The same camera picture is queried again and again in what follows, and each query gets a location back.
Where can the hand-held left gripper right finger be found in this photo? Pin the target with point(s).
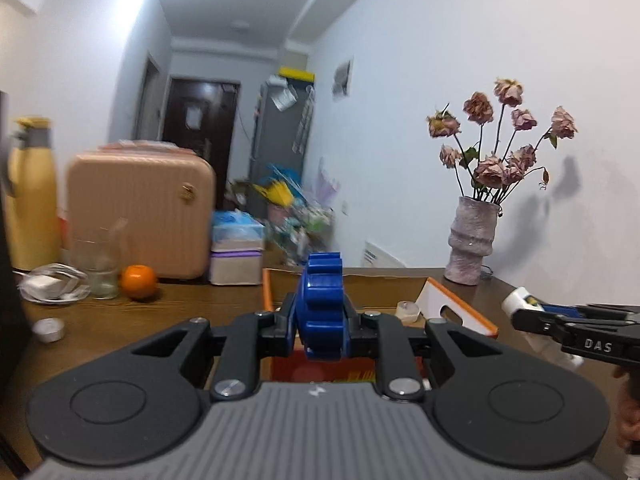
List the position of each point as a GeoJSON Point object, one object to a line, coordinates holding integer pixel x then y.
{"type": "Point", "coordinates": [350, 332]}

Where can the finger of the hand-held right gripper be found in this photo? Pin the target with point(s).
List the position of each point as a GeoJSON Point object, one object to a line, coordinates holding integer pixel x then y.
{"type": "Point", "coordinates": [537, 321]}
{"type": "Point", "coordinates": [595, 311]}

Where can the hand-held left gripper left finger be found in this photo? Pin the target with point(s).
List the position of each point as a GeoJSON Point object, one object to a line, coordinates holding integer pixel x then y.
{"type": "Point", "coordinates": [289, 322]}

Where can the white plastic bottle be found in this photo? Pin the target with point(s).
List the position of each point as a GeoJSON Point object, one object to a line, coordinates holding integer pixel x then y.
{"type": "Point", "coordinates": [520, 300]}

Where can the blue plastic gear toy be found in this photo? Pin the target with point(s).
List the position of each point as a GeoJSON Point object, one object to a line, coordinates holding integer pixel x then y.
{"type": "Point", "coordinates": [320, 310]}

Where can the orange-edged cardboard box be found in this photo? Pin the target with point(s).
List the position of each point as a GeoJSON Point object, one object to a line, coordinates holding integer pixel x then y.
{"type": "Point", "coordinates": [385, 287]}

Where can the person's right hand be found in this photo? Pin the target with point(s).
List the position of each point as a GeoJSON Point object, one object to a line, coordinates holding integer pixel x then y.
{"type": "Point", "coordinates": [629, 410]}

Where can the white tape roll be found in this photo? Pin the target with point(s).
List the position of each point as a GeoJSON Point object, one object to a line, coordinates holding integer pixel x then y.
{"type": "Point", "coordinates": [409, 311]}

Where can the purple and white tissue box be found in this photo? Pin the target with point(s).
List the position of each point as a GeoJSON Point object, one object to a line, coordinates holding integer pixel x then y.
{"type": "Point", "coordinates": [235, 267]}

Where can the pink ribbed ceramic vase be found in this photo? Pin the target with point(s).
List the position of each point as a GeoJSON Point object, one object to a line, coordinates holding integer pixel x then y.
{"type": "Point", "coordinates": [470, 245]}

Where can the pile of colourful toys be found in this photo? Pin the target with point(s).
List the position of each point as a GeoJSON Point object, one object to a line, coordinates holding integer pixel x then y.
{"type": "Point", "coordinates": [295, 210]}

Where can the orange fruit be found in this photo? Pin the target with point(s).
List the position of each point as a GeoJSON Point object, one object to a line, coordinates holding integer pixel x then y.
{"type": "Point", "coordinates": [139, 283]}

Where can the dried pink roses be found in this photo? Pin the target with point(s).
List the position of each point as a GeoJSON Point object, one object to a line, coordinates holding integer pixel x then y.
{"type": "Point", "coordinates": [487, 170]}

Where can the grey tall cabinet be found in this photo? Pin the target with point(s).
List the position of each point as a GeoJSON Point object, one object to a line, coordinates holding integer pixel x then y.
{"type": "Point", "coordinates": [277, 140]}

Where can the pink hard-shell suitcase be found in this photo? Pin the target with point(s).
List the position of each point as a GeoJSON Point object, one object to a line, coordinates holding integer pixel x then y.
{"type": "Point", "coordinates": [140, 215]}

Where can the clear drinking glass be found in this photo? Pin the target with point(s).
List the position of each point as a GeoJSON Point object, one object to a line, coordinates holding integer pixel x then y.
{"type": "Point", "coordinates": [97, 265]}

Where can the dark brown door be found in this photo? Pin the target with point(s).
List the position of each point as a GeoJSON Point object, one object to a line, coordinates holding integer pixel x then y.
{"type": "Point", "coordinates": [215, 135]}

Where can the white door notice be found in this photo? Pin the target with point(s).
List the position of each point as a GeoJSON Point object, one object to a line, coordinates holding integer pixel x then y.
{"type": "Point", "coordinates": [193, 116]}

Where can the white paper sheets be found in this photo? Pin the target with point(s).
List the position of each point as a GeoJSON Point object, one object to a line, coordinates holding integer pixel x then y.
{"type": "Point", "coordinates": [282, 95]}

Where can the small white cap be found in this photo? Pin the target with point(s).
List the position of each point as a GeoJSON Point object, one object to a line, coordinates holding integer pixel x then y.
{"type": "Point", "coordinates": [48, 330]}

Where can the yellow box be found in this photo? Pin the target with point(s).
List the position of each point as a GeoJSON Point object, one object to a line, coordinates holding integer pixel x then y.
{"type": "Point", "coordinates": [297, 73]}

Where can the dark side doorway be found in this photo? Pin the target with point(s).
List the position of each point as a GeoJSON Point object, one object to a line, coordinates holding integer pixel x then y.
{"type": "Point", "coordinates": [149, 100]}

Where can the yellow thermos bottle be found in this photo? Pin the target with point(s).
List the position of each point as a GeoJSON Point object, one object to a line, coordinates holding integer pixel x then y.
{"type": "Point", "coordinates": [32, 200]}

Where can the white wall heater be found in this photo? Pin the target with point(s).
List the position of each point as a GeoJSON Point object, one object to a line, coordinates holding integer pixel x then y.
{"type": "Point", "coordinates": [382, 255]}

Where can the framed wall picture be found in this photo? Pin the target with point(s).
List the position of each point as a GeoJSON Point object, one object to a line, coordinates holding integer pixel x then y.
{"type": "Point", "coordinates": [343, 79]}

